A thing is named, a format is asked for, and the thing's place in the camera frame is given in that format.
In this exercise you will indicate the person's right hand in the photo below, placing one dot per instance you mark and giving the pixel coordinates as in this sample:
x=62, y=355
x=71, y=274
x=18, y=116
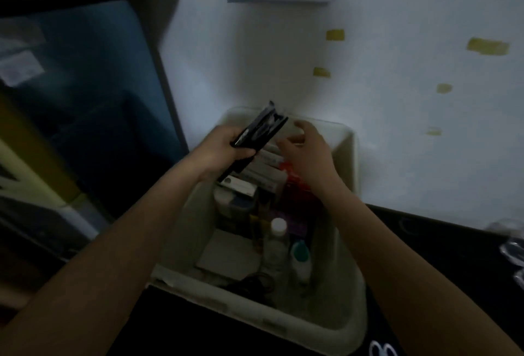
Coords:
x=309, y=157

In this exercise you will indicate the person's left hand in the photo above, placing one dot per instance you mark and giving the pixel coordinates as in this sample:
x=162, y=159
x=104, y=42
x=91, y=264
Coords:
x=217, y=151

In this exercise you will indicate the person's left fingers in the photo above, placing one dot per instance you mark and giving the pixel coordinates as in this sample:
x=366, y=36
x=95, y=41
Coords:
x=249, y=154

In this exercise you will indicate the person's right thumb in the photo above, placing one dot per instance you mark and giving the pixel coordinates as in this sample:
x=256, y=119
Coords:
x=292, y=140

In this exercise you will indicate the black packet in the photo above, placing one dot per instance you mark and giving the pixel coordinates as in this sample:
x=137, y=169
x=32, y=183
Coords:
x=258, y=134

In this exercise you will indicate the person's left forearm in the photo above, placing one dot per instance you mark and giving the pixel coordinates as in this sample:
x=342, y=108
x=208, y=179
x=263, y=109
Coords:
x=106, y=261

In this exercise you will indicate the person's right forearm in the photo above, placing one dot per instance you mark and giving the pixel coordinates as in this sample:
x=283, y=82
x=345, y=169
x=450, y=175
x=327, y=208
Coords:
x=401, y=282

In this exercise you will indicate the red packet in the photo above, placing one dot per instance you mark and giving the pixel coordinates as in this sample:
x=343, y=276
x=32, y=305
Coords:
x=292, y=173

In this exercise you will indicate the white medicine box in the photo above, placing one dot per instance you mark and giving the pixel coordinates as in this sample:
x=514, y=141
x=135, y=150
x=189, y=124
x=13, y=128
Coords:
x=239, y=185

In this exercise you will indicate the purple box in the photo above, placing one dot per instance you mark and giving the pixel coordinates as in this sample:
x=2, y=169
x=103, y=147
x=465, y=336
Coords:
x=292, y=224

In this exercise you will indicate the clear bottle with white cap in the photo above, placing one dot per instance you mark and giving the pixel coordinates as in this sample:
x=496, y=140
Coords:
x=276, y=245

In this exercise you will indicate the white flat box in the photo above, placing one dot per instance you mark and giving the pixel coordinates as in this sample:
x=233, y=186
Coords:
x=229, y=255

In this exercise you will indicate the white bottle with teal cap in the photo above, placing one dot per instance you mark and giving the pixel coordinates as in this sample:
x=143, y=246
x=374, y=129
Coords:
x=301, y=259

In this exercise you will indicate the white plastic storage bin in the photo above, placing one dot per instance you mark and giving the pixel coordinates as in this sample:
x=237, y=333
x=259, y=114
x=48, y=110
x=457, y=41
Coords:
x=327, y=269

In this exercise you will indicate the pale yellow tape piece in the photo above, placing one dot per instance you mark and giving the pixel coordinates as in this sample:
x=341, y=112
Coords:
x=433, y=131

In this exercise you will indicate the blue board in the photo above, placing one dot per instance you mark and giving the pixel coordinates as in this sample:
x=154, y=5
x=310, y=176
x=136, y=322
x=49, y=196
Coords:
x=90, y=93

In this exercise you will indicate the long yellow tape piece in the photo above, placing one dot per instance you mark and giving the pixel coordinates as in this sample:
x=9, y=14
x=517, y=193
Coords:
x=488, y=46

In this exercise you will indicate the clear plastic wrapper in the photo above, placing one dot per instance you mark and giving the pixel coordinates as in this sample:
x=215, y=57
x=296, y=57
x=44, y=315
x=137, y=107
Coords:
x=509, y=247

